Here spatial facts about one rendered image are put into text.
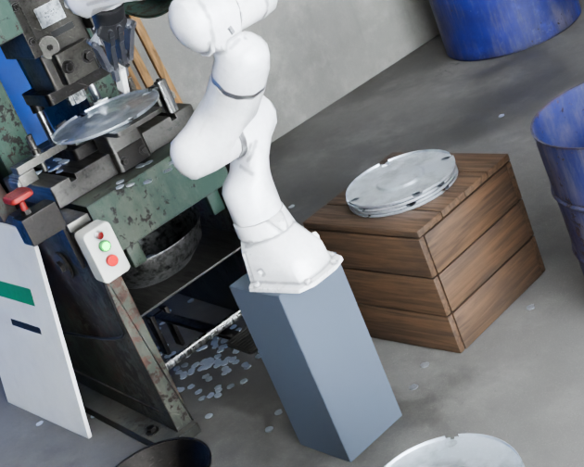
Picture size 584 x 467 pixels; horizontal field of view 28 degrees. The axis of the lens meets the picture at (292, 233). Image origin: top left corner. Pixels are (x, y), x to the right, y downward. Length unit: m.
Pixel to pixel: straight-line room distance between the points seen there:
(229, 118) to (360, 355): 0.65
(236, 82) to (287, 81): 2.62
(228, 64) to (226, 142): 0.20
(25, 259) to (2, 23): 0.66
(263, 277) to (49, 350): 0.92
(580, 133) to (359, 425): 0.89
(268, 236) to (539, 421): 0.70
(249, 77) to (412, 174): 0.84
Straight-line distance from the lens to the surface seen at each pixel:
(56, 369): 3.24
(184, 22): 2.15
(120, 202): 2.87
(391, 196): 2.87
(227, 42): 2.19
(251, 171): 2.43
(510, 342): 2.86
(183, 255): 3.08
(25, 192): 2.74
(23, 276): 3.20
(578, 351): 2.75
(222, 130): 2.32
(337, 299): 2.54
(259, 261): 2.47
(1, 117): 3.18
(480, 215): 2.88
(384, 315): 2.98
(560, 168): 2.61
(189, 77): 4.57
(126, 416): 3.19
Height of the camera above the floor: 1.49
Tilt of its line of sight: 23 degrees down
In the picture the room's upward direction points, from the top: 23 degrees counter-clockwise
